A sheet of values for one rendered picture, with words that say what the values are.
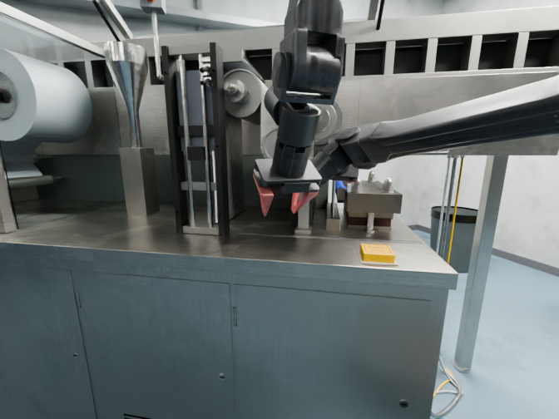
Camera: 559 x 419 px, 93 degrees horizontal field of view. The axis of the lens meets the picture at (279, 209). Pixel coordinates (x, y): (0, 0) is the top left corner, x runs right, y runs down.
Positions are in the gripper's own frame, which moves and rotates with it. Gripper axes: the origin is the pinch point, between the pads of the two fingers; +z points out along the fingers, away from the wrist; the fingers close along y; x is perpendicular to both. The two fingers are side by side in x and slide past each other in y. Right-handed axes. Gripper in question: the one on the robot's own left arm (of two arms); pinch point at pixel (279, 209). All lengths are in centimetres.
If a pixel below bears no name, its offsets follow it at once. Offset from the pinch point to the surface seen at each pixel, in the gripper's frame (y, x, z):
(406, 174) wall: -279, -209, 143
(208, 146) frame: 9.5, -37.5, 7.2
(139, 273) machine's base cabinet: 30.6, -16.2, 35.3
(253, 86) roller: -6, -52, -6
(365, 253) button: -21.8, 4.7, 11.7
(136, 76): 31, -81, 2
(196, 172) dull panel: 11, -78, 43
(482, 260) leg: -117, -10, 53
